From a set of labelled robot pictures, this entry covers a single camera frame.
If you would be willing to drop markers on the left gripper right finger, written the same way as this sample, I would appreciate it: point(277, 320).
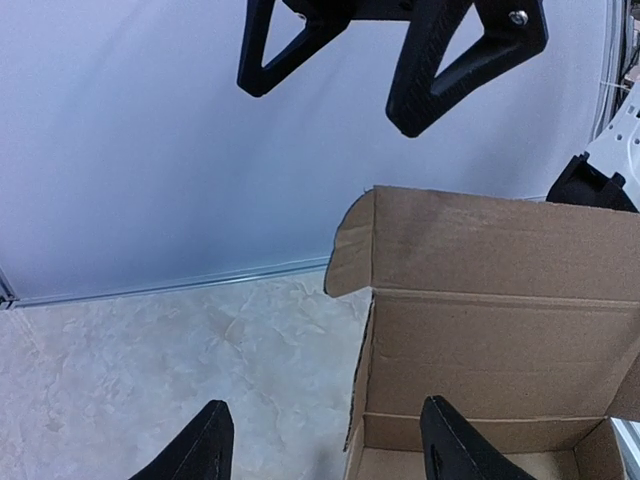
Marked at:
point(454, 449)

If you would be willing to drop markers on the right aluminium side rail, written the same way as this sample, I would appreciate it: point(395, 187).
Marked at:
point(224, 278)

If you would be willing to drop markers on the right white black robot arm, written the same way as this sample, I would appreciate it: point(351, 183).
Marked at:
point(451, 48)

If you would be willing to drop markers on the brown cardboard paper box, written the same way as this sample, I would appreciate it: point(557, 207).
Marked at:
point(523, 315)

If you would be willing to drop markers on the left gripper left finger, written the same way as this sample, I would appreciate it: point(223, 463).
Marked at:
point(202, 450)

